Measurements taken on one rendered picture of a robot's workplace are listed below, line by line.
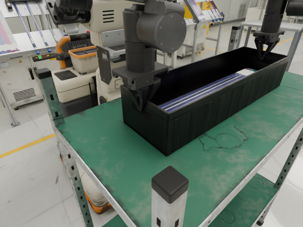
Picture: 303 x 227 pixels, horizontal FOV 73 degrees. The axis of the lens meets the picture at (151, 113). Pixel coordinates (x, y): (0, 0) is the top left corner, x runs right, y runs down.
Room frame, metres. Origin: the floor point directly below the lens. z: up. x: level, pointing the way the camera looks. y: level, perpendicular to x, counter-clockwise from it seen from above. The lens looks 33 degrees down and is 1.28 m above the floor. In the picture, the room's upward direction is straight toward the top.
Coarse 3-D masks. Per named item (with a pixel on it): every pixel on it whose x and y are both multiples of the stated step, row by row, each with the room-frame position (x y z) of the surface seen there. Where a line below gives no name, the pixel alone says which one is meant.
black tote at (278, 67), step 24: (240, 48) 0.80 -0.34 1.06; (192, 72) 0.63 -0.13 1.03; (216, 72) 0.72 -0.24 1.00; (264, 72) 0.58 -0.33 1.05; (168, 96) 0.56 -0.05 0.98; (216, 96) 0.43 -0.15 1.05; (240, 96) 0.51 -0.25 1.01; (144, 120) 0.39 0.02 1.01; (168, 120) 0.33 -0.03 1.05; (192, 120) 0.38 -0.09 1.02; (216, 120) 0.44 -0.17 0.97; (168, 144) 0.33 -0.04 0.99
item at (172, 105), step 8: (240, 72) 0.72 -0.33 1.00; (248, 72) 0.72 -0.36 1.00; (224, 80) 0.65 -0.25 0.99; (232, 80) 0.64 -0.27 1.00; (200, 88) 0.58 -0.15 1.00; (208, 88) 0.58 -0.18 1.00; (216, 88) 0.58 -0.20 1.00; (184, 96) 0.53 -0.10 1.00; (192, 96) 0.53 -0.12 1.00; (200, 96) 0.53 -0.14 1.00; (168, 104) 0.48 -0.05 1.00; (176, 104) 0.48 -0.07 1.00; (184, 104) 0.48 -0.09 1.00; (168, 112) 0.44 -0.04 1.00
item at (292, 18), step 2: (284, 12) 7.31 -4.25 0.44; (284, 14) 7.29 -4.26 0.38; (284, 16) 7.28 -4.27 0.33; (286, 16) 7.23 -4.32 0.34; (288, 16) 7.20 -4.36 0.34; (290, 16) 7.33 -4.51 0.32; (292, 16) 7.44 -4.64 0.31; (282, 18) 7.30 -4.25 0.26; (284, 18) 7.26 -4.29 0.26; (286, 18) 7.21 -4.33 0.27; (290, 18) 7.09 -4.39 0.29; (292, 18) 7.05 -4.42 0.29; (294, 18) 7.01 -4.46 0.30; (296, 18) 6.97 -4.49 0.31; (290, 20) 7.41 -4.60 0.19; (292, 20) 7.53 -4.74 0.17; (296, 20) 6.96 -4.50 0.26; (284, 22) 7.24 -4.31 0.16; (290, 22) 7.45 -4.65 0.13; (292, 22) 7.57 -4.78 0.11; (296, 22) 6.94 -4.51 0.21
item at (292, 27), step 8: (240, 24) 3.02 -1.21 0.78; (248, 24) 2.95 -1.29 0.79; (256, 24) 2.91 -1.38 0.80; (288, 24) 2.91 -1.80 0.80; (296, 24) 2.91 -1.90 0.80; (240, 32) 3.00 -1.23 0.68; (248, 32) 3.32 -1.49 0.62; (296, 32) 2.59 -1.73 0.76; (296, 40) 2.59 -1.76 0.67; (296, 48) 2.90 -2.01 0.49; (288, 64) 2.91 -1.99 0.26
